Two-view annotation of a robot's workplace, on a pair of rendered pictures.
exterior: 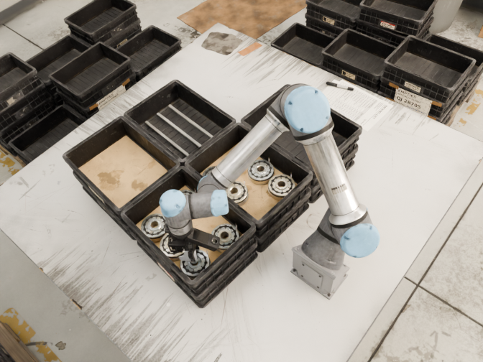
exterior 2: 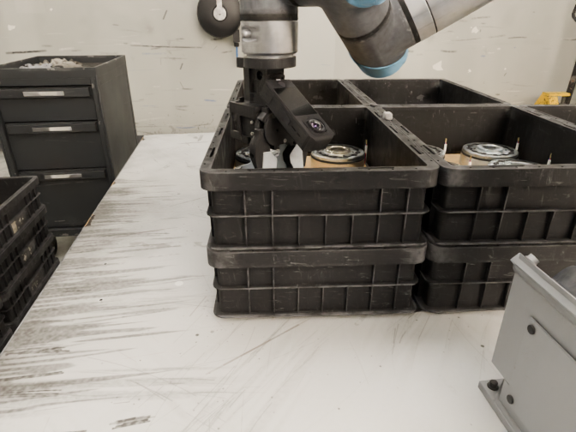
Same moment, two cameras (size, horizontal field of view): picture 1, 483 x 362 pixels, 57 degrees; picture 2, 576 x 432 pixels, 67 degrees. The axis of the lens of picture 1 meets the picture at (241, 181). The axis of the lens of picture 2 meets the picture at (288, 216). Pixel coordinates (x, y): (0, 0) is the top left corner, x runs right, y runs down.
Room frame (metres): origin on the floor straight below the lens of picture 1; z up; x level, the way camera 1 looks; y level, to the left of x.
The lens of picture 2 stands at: (0.24, -0.18, 1.10)
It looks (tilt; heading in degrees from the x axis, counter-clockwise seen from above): 25 degrees down; 37
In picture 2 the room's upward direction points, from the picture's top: straight up
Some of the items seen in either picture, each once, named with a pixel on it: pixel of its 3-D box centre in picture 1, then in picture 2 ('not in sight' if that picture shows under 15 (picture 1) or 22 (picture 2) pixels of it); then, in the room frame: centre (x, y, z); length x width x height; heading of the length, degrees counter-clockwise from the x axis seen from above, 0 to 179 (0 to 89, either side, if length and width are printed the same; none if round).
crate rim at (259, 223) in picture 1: (247, 170); (487, 135); (1.01, -0.03, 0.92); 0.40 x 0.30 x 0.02; 39
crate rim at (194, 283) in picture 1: (187, 221); (308, 137); (0.82, 0.21, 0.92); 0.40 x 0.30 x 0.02; 39
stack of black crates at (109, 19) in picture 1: (110, 40); not in sight; (2.73, 0.80, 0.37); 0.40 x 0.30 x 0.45; 134
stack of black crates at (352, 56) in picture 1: (358, 72); not in sight; (2.14, -0.82, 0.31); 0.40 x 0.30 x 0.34; 44
